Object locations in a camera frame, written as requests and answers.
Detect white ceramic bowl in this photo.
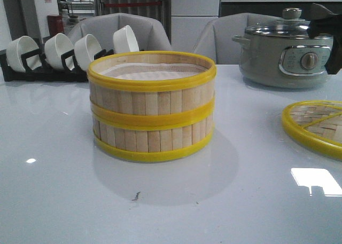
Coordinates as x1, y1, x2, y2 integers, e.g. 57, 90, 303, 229
44, 33, 74, 70
74, 34, 102, 71
113, 25, 139, 53
6, 36, 38, 73

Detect grey chair right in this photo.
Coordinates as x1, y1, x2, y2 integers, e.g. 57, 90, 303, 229
193, 13, 278, 65

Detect grey chair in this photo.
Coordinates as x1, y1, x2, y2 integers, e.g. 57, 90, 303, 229
193, 13, 278, 65
66, 12, 172, 52

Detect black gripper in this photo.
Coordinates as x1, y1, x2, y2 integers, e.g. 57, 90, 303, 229
307, 3, 341, 75

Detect black dish rack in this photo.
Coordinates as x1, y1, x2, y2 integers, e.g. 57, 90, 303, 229
0, 42, 114, 82

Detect red fire cabinet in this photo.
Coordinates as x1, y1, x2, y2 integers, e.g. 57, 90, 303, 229
47, 14, 64, 37

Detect white refrigerator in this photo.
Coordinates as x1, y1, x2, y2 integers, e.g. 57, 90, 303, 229
170, 0, 220, 52

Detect green electric cooking pot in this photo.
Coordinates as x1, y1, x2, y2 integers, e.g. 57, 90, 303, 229
232, 35, 333, 89

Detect grey chair left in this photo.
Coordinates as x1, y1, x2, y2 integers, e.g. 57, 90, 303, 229
66, 12, 172, 52

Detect yellow bamboo steamer lid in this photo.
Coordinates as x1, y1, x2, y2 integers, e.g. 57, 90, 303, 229
281, 100, 341, 160

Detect glass pot lid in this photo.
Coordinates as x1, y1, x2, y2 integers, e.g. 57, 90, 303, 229
244, 4, 340, 39

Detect bamboo steamer tier base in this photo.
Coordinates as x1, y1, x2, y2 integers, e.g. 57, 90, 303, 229
93, 114, 214, 162

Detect bamboo steamer tier yellow rims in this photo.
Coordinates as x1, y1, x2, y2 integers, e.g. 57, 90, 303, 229
88, 51, 216, 129

